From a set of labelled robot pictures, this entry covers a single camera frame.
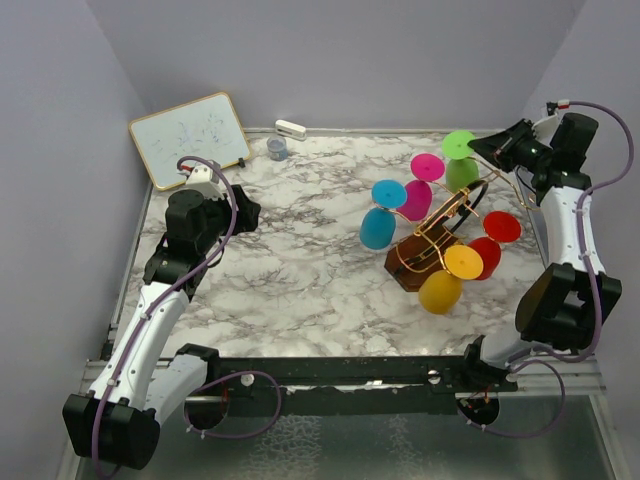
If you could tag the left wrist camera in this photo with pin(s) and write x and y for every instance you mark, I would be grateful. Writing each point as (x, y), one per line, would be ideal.
(202, 178)

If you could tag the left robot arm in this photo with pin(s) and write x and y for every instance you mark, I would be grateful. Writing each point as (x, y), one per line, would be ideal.
(120, 417)

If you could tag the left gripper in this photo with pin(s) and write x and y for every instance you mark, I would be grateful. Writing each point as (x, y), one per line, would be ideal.
(248, 211)

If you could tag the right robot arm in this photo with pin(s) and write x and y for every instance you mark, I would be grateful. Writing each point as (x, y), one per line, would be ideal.
(563, 312)

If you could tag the magenta wine glass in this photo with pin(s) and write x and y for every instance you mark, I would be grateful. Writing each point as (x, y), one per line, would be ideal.
(426, 168)

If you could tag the blue wine glass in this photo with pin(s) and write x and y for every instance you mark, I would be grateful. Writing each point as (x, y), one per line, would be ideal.
(379, 224)

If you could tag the red wine glass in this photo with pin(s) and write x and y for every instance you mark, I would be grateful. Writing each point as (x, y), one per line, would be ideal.
(500, 228)

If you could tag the green wine glass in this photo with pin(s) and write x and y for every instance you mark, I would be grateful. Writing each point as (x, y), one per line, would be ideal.
(461, 169)

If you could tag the gold wire wine glass rack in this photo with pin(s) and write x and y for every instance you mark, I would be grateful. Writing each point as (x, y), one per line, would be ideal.
(417, 256)

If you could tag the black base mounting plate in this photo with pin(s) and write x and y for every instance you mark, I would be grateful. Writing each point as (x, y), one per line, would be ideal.
(336, 386)

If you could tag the yellow wine glass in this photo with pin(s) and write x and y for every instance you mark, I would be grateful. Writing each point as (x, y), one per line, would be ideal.
(442, 289)

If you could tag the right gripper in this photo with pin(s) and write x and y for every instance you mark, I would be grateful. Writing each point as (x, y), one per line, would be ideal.
(498, 147)

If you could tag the small whiteboard with wooden frame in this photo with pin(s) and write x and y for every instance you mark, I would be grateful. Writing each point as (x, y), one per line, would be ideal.
(207, 127)

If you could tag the white whiteboard eraser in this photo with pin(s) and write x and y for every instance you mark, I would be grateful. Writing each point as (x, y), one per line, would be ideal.
(290, 130)

